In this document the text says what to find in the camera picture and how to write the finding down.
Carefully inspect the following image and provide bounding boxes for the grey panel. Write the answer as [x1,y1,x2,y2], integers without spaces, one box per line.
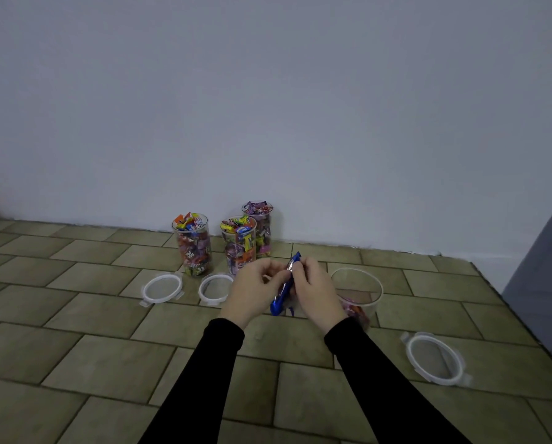
[502,182,552,380]

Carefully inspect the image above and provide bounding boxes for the clear jar with orange candies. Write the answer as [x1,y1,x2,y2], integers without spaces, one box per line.
[172,212,213,278]

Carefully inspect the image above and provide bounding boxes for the person's right hand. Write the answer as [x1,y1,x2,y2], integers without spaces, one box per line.
[287,256,351,335]

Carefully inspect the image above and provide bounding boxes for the red candies in open jar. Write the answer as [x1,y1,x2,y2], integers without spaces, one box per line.
[341,298,372,327]

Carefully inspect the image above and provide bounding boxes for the person's left hand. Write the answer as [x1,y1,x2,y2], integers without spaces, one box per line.
[218,258,295,330]

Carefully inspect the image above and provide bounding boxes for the person's left forearm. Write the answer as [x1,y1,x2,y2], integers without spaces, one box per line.
[138,317,245,444]

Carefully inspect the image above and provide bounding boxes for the open clear plastic jar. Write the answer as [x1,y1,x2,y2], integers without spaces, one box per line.
[330,267,384,331]

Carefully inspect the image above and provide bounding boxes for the white-rimmed clear jar lid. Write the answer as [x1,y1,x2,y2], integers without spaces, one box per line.
[400,331,472,387]
[140,272,185,308]
[197,273,235,307]

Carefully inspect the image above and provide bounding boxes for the clear jar with yellow candies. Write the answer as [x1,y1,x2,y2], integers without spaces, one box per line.
[220,216,257,276]

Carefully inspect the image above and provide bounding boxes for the person's right forearm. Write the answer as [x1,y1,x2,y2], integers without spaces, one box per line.
[324,317,473,444]

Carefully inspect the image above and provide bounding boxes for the clear jar with purple candies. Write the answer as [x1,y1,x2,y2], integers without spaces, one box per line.
[242,201,274,260]

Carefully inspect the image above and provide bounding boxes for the blue candy packet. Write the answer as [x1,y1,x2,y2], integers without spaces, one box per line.
[270,252,302,318]

